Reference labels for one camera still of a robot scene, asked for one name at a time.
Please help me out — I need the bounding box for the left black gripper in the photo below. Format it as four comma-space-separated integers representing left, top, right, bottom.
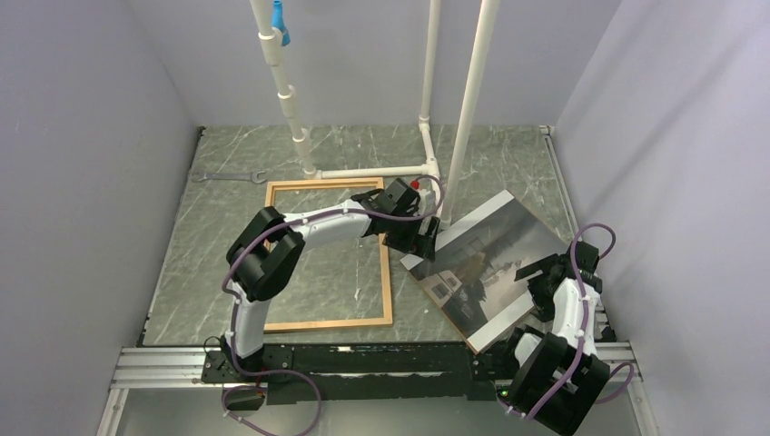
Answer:
383, 210, 439, 263

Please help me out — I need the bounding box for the glossy photo board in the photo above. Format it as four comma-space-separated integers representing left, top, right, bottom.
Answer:
401, 190, 567, 353

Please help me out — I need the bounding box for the wooden picture frame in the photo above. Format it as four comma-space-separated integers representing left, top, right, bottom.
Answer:
265, 177, 393, 333

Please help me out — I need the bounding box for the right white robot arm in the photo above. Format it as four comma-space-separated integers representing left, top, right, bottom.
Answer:
497, 253, 610, 435

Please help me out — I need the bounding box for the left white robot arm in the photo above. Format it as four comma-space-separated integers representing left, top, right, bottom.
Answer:
221, 178, 443, 382

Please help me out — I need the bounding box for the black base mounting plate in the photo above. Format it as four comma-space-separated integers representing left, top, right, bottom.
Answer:
200, 341, 519, 405

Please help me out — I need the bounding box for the grey metal wrench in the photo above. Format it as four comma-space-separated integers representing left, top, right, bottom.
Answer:
190, 171, 268, 184

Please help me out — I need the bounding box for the white PVC pipe stand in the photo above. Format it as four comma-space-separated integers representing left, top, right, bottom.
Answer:
250, 1, 499, 220

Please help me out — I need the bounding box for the blue nozzle on pipe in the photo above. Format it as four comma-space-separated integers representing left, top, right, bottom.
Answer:
271, 0, 291, 47

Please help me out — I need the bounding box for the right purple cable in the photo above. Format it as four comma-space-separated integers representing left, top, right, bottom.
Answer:
496, 223, 636, 421

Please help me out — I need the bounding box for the aluminium rail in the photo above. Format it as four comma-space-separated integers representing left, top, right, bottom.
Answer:
95, 342, 660, 436

